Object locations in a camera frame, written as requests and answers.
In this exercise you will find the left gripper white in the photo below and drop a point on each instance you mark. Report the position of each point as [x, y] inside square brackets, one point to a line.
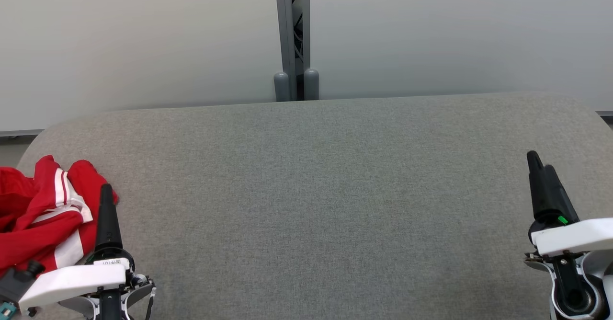
[72, 281]

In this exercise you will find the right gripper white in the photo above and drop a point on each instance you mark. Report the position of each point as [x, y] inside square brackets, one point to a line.
[570, 236]

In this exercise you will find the red jersey with white sleeves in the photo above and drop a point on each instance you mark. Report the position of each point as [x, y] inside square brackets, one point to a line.
[43, 181]

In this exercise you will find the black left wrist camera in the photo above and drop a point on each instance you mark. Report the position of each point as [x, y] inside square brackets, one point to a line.
[21, 279]

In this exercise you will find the grey partition post with feet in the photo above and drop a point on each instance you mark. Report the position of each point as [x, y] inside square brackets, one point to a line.
[289, 32]

